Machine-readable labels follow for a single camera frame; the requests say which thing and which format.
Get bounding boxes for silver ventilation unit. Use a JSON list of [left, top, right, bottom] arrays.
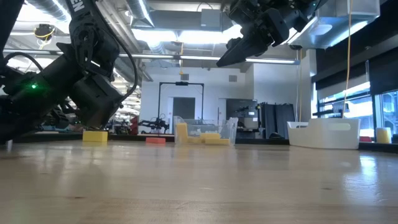
[[287, 0, 381, 50]]

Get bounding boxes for long ceiling light bar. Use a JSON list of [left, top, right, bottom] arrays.
[[0, 49, 302, 65]]

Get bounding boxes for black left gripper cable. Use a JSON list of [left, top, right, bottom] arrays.
[[102, 18, 139, 103]]

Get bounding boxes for grey door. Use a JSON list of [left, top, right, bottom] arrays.
[[172, 96, 196, 121]]

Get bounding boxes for black cabinet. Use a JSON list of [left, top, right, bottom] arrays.
[[226, 98, 259, 139]]

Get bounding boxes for silver spiral duct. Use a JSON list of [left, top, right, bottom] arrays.
[[26, 0, 156, 83]]

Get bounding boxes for black aluminium table frame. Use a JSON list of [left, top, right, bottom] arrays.
[[12, 132, 398, 154]]

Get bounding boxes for yellow arch block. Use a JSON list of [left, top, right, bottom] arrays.
[[82, 130, 109, 143]]

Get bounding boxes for black gantry frame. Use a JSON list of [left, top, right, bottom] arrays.
[[157, 81, 205, 134]]

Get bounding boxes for red chair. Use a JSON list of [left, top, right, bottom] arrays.
[[129, 115, 139, 135]]

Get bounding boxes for yellow hanging cable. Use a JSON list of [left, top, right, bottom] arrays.
[[341, 0, 354, 119]]

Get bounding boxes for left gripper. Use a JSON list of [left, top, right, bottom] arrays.
[[0, 55, 125, 144]]

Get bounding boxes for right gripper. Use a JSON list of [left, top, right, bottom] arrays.
[[216, 0, 312, 68]]

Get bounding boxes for grey ceiling box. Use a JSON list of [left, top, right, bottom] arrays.
[[200, 8, 223, 32]]

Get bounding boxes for white plastic bin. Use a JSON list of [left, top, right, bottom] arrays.
[[286, 117, 361, 150]]

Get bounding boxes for clear plastic bin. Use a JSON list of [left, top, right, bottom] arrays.
[[173, 116, 239, 146]]

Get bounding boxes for dark curtain panels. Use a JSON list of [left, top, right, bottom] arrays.
[[257, 102, 295, 140]]

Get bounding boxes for yellow cup far right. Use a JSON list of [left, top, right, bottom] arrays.
[[375, 127, 392, 144]]

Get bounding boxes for ceiling cable reel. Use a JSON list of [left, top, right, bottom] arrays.
[[33, 23, 57, 42]]

